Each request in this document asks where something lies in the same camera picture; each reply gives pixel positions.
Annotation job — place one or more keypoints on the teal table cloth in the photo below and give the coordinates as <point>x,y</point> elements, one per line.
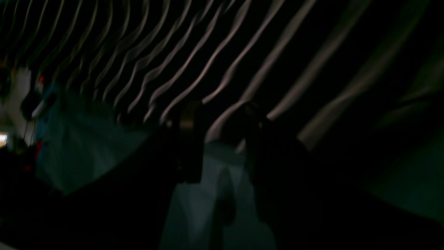
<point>105,173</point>

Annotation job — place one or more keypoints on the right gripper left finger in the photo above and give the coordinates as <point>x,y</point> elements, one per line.
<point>180,141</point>

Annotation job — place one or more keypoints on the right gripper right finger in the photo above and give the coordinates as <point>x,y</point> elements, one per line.
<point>310,207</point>

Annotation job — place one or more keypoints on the navy white striped t-shirt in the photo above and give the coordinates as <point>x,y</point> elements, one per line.
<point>326,70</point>

